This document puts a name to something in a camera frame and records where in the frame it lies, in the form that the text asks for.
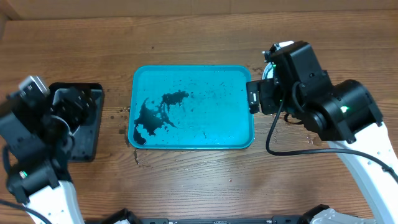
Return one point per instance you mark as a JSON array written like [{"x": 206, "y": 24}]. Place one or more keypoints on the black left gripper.
[{"x": 81, "y": 111}]

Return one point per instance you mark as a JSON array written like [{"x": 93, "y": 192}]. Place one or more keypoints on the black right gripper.
[{"x": 261, "y": 97}]

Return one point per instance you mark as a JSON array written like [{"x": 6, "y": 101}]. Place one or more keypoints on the light blue plate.
[{"x": 268, "y": 72}]

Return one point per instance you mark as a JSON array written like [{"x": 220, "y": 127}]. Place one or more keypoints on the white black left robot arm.
[{"x": 44, "y": 132}]

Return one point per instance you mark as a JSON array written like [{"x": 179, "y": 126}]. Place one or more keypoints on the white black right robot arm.
[{"x": 345, "y": 116}]

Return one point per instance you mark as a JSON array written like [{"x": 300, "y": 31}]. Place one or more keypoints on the blue plastic tray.
[{"x": 190, "y": 107}]

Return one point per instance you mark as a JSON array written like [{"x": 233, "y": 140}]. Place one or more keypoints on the black water basin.
[{"x": 85, "y": 138}]

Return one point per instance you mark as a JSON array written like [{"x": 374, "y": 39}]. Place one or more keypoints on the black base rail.
[{"x": 284, "y": 219}]

